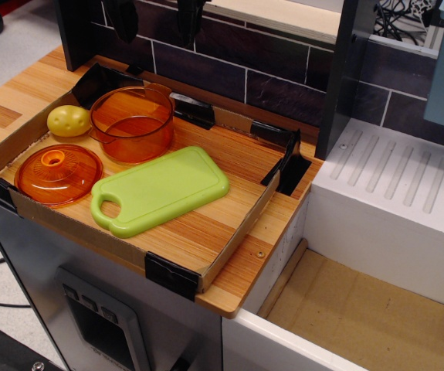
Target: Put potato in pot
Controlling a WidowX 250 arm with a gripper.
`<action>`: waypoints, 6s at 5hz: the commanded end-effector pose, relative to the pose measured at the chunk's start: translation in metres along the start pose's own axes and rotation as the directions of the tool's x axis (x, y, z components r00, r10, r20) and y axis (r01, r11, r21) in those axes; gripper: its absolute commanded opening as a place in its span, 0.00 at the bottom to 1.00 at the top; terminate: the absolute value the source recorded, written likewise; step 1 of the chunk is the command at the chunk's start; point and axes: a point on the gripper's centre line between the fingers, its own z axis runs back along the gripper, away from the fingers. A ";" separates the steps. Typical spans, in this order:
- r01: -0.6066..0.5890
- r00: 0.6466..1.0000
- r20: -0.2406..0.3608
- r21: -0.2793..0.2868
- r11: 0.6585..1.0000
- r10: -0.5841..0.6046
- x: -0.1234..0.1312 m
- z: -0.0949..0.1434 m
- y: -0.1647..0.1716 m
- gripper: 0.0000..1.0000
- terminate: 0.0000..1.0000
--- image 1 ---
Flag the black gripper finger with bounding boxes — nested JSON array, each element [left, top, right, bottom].
[[103, 0, 138, 43], [177, 0, 210, 48]]

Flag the yellow toy potato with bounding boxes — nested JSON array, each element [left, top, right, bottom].
[[46, 105, 90, 138]]

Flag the cardboard fence with black tape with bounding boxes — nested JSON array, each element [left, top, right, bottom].
[[0, 62, 312, 303]]

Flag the orange transparent pot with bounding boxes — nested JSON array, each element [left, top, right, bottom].
[[90, 83, 175, 164]]

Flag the orange transparent pot lid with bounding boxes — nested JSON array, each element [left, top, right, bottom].
[[14, 144, 103, 208]]

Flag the green plastic cutting board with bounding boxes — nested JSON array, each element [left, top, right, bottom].
[[90, 146, 229, 239]]

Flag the silver toy oven front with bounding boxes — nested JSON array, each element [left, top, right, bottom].
[[0, 205, 222, 370]]

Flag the white toy sink unit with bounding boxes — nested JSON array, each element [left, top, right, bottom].
[[222, 121, 444, 370]]

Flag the dark grey left post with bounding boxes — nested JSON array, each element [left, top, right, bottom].
[[53, 0, 103, 71]]

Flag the dark grey shelf post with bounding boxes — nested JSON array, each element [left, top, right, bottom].
[[315, 0, 377, 160]]

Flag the tangled black cables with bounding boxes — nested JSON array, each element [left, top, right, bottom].
[[371, 0, 439, 43]]

